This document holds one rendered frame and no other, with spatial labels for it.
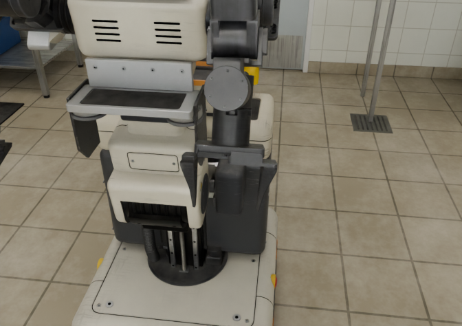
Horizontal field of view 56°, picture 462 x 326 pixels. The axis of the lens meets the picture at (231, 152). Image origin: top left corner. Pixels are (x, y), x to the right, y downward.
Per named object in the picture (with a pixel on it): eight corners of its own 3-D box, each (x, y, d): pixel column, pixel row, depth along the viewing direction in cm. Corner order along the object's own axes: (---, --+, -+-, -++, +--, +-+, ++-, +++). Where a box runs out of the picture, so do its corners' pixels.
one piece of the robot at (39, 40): (49, 29, 100) (34, -21, 92) (69, 30, 99) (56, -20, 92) (28, 50, 92) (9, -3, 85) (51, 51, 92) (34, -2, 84)
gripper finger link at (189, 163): (225, 214, 64) (229, 150, 63) (177, 211, 64) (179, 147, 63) (227, 203, 71) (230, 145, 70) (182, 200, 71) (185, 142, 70)
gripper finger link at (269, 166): (273, 218, 64) (278, 154, 63) (224, 214, 64) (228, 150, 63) (270, 206, 71) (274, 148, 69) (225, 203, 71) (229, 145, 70)
